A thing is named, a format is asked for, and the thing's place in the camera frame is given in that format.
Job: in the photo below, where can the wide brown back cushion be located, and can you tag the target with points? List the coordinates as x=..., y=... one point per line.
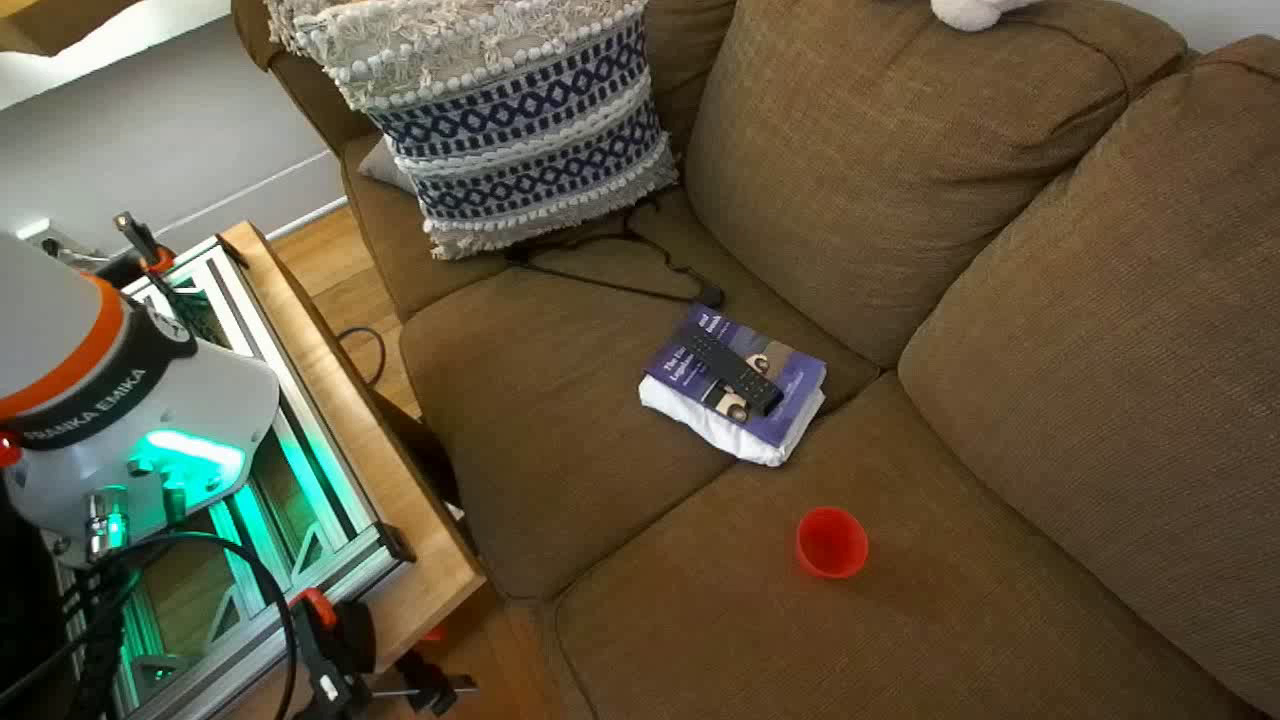
x=865, y=172

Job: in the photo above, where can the red plastic cup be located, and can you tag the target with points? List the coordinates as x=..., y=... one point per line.
x=834, y=544

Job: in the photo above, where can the aluminium profile frame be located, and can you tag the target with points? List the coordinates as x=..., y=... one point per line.
x=332, y=506

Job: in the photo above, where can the large orange black clamp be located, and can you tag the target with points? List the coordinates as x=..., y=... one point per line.
x=332, y=653

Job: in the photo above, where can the small orange black clamp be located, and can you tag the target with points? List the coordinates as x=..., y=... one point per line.
x=147, y=247

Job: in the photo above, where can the white plush toy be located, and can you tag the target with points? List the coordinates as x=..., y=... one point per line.
x=973, y=9

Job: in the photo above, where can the brown fabric sofa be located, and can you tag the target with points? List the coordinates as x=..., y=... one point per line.
x=403, y=252

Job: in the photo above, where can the brown seat cushion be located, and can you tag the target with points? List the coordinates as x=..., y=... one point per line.
x=532, y=400
x=933, y=612

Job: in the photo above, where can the black remote control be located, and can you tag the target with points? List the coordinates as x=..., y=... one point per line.
x=725, y=371

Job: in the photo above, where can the blue white patterned pillow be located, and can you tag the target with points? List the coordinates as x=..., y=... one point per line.
x=532, y=135

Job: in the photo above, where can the tall brown back cushion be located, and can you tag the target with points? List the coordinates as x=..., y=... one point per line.
x=1132, y=345

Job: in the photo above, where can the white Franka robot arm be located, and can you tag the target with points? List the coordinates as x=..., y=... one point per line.
x=80, y=345

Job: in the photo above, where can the purple cover paperback book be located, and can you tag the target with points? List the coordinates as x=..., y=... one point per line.
x=797, y=397

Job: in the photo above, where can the wooden side table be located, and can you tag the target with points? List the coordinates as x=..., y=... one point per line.
x=385, y=493

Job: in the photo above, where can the tan wooden shelf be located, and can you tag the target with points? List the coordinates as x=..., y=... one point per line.
x=54, y=21

